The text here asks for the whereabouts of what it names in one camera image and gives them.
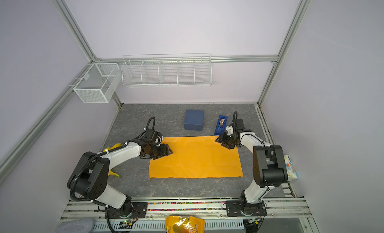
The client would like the white wire long shelf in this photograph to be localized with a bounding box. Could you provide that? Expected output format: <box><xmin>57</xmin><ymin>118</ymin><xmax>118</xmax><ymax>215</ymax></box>
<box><xmin>122</xmin><ymin>54</ymin><xmax>213</xmax><ymax>86</ymax></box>

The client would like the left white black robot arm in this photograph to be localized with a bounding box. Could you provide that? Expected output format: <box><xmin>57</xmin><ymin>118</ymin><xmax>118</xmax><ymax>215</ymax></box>
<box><xmin>67</xmin><ymin>117</ymin><xmax>173</xmax><ymax>216</ymax></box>

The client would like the white mesh square basket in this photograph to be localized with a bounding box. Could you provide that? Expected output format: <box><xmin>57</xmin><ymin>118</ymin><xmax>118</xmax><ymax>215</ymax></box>
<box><xmin>74</xmin><ymin>63</ymin><xmax>122</xmax><ymax>103</ymax></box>

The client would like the white slotted cable duct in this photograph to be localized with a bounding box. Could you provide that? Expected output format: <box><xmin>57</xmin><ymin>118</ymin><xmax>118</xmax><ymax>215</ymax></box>
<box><xmin>91</xmin><ymin>219</ymin><xmax>245</xmax><ymax>233</ymax></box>

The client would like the green white tissue pack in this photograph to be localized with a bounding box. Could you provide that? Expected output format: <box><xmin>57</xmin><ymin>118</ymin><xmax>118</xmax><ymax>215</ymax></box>
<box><xmin>284</xmin><ymin>155</ymin><xmax>299</xmax><ymax>182</ymax></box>

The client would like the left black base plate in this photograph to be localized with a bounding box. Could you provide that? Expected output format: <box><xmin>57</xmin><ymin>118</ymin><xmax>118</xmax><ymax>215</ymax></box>
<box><xmin>107</xmin><ymin>202</ymin><xmax>148</xmax><ymax>219</ymax></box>

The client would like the yellow banana bunch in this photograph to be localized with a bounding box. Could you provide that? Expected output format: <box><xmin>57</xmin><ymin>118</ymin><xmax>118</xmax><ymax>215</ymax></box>
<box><xmin>105</xmin><ymin>143</ymin><xmax>122</xmax><ymax>178</ymax></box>

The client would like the dark blue gift box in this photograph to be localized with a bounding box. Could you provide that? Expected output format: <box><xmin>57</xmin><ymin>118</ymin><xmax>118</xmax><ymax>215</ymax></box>
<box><xmin>184</xmin><ymin>109</ymin><xmax>204</xmax><ymax>131</ymax></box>

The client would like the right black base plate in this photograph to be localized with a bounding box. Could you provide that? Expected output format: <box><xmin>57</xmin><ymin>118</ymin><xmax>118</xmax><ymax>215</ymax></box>
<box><xmin>224</xmin><ymin>200</ymin><xmax>267</xmax><ymax>217</ymax></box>

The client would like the blue tape dispenser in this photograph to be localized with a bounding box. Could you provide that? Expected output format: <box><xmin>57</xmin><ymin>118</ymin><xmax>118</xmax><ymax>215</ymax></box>
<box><xmin>214</xmin><ymin>115</ymin><xmax>228</xmax><ymax>135</ymax></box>

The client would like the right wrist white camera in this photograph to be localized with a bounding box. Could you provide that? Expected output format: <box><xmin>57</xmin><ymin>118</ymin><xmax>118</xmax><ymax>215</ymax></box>
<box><xmin>226</xmin><ymin>125</ymin><xmax>234</xmax><ymax>135</ymax></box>

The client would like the aluminium rail frame base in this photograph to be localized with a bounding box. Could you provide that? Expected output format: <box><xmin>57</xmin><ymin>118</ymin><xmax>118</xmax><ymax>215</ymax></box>
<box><xmin>59</xmin><ymin>198</ymin><xmax>313</xmax><ymax>222</ymax></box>

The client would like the yellow snack bag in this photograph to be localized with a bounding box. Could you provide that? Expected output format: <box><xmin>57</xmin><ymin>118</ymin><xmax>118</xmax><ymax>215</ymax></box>
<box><xmin>165</xmin><ymin>216</ymin><xmax>205</xmax><ymax>233</ymax></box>

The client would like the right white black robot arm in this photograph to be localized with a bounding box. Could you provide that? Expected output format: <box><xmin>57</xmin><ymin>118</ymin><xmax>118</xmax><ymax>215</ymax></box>
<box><xmin>216</xmin><ymin>112</ymin><xmax>288</xmax><ymax>214</ymax></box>

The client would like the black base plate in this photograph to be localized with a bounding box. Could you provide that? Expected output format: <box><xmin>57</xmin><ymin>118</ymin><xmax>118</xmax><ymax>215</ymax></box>
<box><xmin>107</xmin><ymin>202</ymin><xmax>148</xmax><ymax>219</ymax></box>
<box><xmin>224</xmin><ymin>200</ymin><xmax>267</xmax><ymax>217</ymax></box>

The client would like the grey cloth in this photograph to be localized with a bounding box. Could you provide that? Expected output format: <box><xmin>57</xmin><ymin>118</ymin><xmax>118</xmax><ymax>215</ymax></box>
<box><xmin>55</xmin><ymin>219</ymin><xmax>95</xmax><ymax>233</ymax></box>

